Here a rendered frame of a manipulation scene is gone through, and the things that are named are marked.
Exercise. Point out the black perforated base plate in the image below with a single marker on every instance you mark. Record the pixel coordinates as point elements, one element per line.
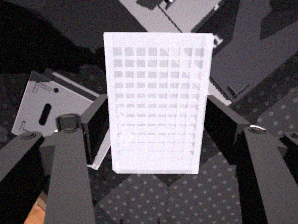
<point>29,41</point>

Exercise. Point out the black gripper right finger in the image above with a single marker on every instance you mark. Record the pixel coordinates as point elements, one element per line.
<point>267,188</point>

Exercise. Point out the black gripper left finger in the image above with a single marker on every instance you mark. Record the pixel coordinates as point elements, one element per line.
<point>29,159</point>

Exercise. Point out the white multi-well plate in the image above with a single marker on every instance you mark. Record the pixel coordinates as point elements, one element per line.
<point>157,86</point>

